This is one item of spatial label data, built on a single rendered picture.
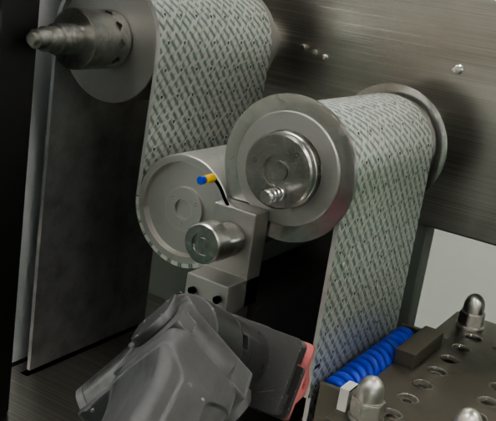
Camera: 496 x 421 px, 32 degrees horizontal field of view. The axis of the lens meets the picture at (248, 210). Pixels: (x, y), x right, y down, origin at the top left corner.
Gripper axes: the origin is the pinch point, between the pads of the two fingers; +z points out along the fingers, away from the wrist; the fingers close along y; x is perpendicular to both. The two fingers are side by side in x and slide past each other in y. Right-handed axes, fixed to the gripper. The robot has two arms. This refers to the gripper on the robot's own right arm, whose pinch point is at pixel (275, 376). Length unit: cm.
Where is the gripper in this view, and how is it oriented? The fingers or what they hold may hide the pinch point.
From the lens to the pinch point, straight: 83.0
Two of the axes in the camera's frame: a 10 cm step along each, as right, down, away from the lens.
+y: 8.5, 2.5, -4.6
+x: 3.7, -9.1, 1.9
